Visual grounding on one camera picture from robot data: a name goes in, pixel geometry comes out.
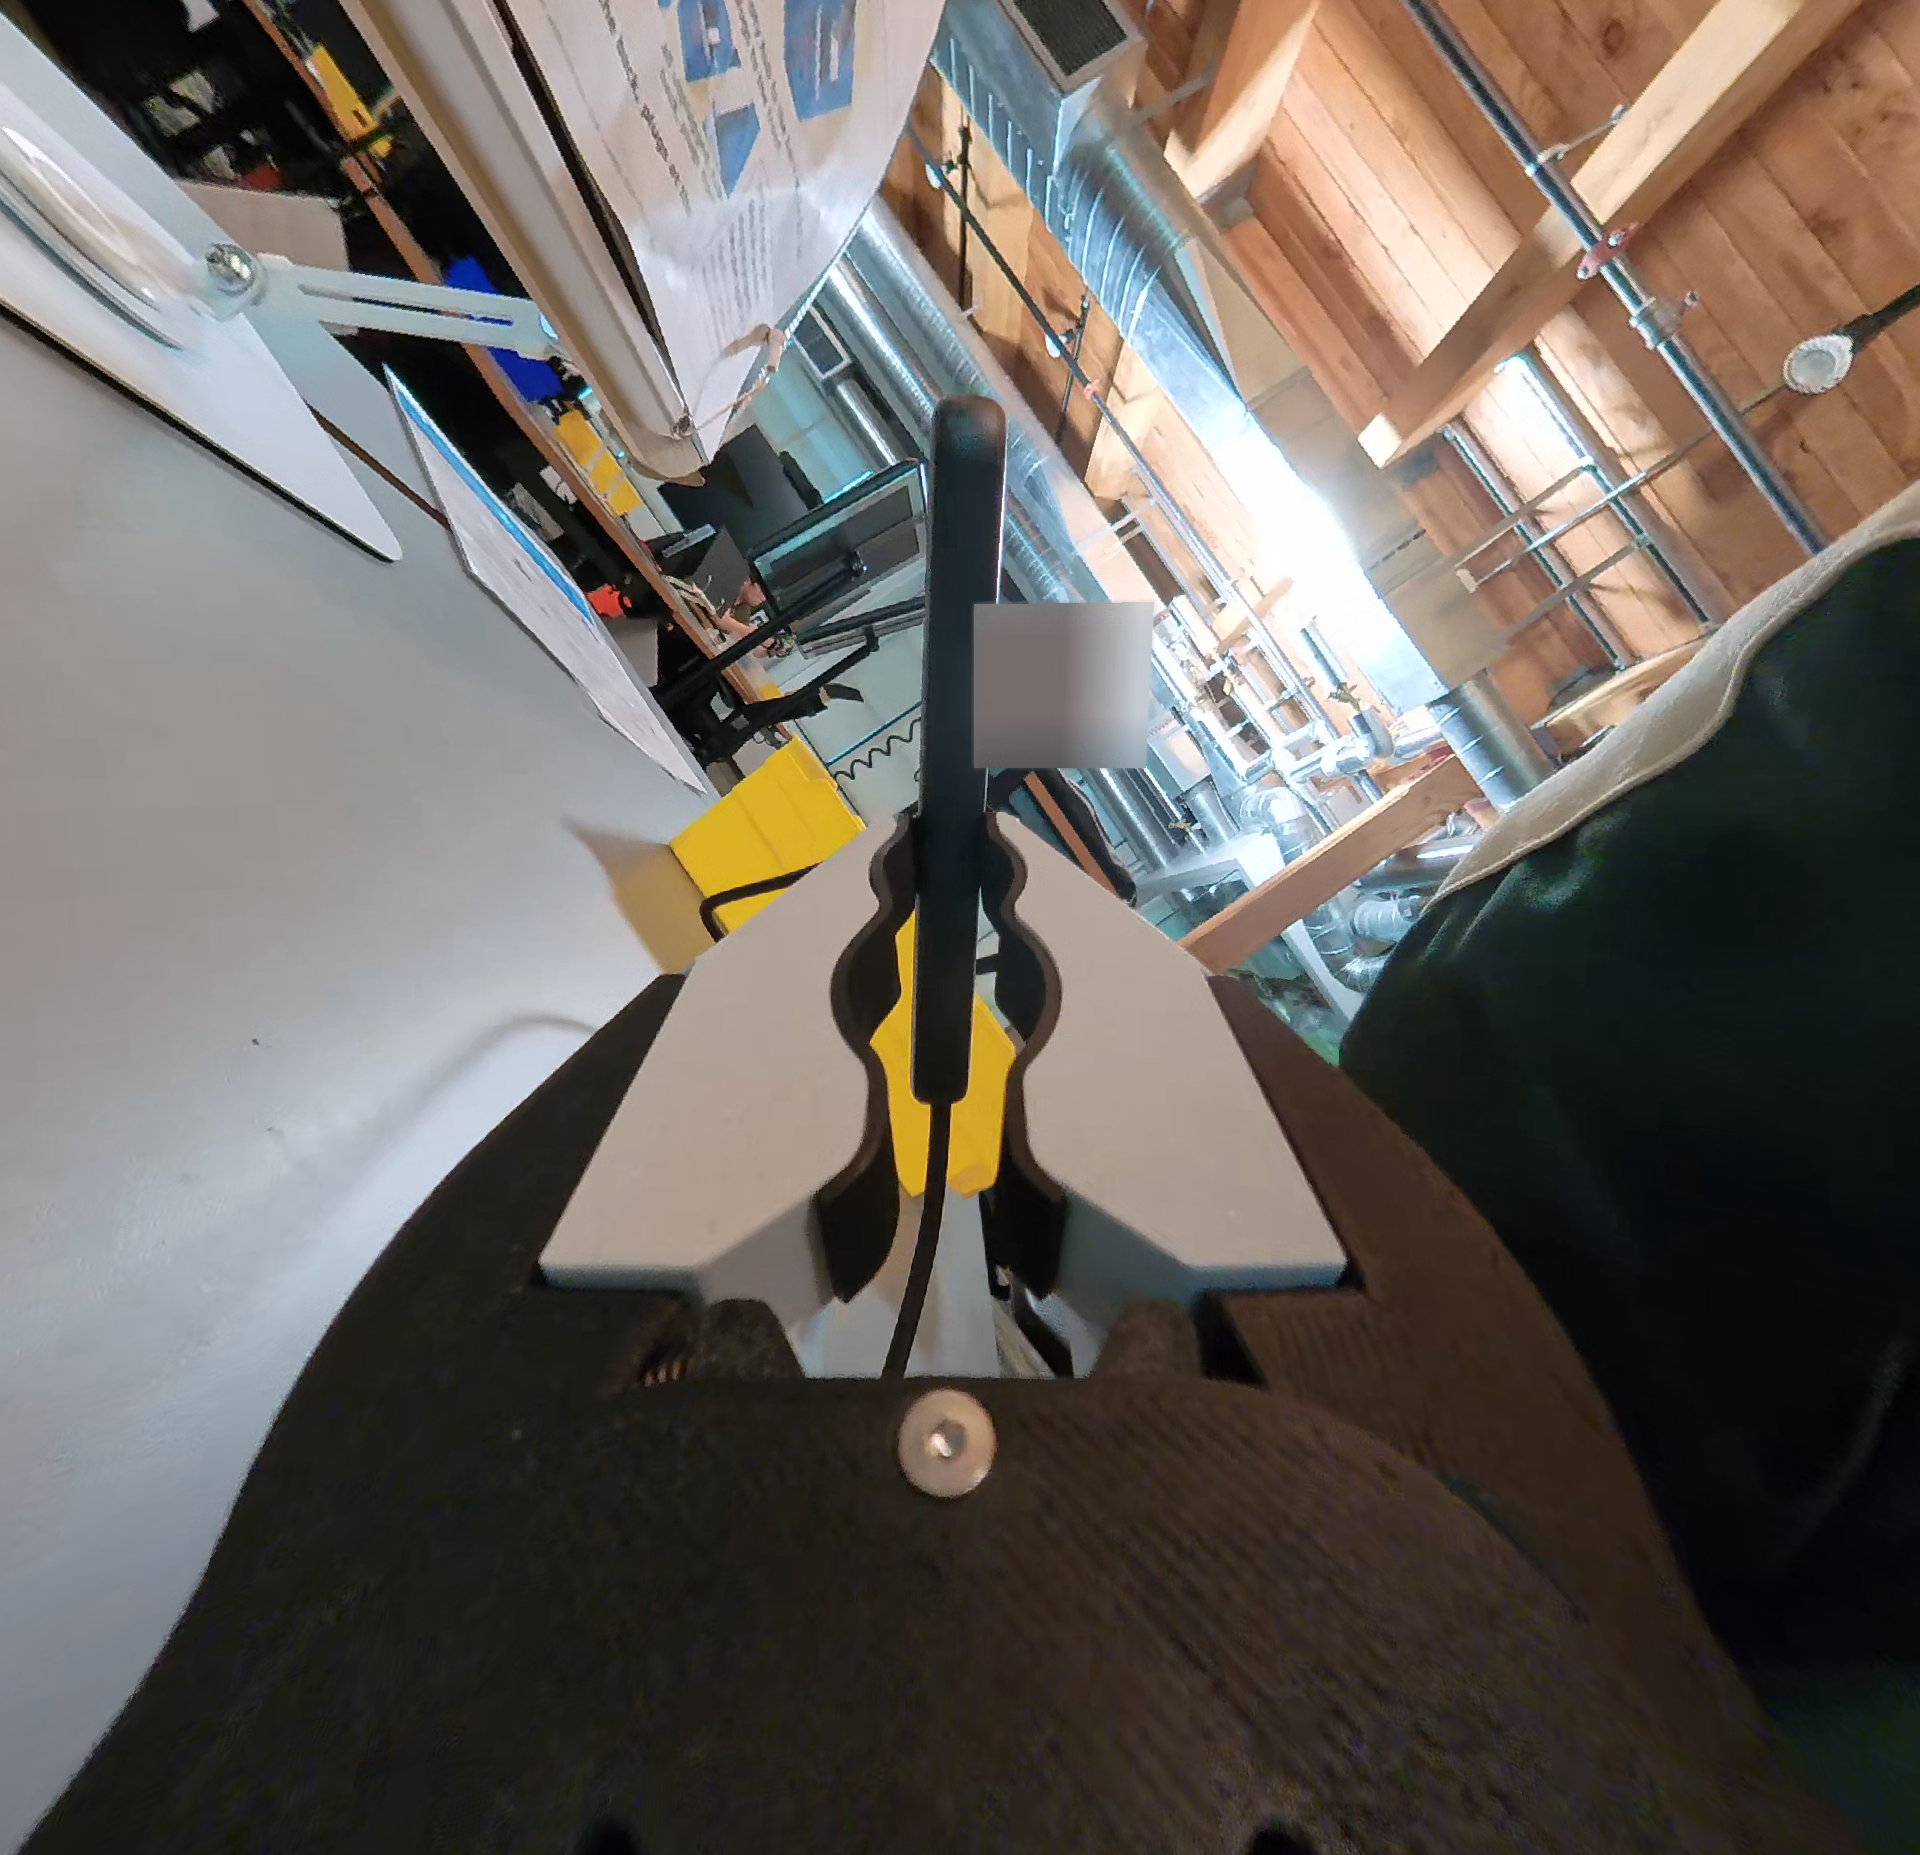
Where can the long spiral ventilation duct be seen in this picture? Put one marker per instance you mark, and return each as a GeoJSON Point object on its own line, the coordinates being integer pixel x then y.
{"type": "Point", "coordinates": [930, 370]}

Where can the black computer monitor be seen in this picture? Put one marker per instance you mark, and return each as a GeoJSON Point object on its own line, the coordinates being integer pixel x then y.
{"type": "Point", "coordinates": [839, 535]}

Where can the yellow plastic bin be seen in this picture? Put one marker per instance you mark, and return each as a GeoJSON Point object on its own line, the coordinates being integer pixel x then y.
{"type": "Point", "coordinates": [765, 821]}

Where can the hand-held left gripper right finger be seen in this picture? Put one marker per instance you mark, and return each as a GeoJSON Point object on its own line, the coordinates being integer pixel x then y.
{"type": "Point", "coordinates": [1170, 1120]}

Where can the document stand with instruction sheet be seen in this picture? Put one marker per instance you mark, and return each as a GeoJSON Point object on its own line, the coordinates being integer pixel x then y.
{"type": "Point", "coordinates": [721, 115]}

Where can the small blue storage bins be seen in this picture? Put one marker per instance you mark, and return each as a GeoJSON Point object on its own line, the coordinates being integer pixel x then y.
{"type": "Point", "coordinates": [503, 325]}

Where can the blue-bordered paper sheet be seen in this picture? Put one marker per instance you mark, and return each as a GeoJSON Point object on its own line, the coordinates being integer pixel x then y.
{"type": "Point", "coordinates": [524, 580]}

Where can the slim dark grey USB hub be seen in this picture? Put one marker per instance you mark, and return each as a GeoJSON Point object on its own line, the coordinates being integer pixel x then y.
{"type": "Point", "coordinates": [959, 685]}

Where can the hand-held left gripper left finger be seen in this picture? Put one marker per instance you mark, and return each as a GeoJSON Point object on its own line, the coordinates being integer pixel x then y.
{"type": "Point", "coordinates": [721, 1120]}

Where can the grey desk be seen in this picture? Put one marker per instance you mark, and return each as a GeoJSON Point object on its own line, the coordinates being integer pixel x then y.
{"type": "Point", "coordinates": [226, 911]}

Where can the white smoke detector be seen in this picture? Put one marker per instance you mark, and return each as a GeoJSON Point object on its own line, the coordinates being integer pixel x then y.
{"type": "Point", "coordinates": [1819, 362]}

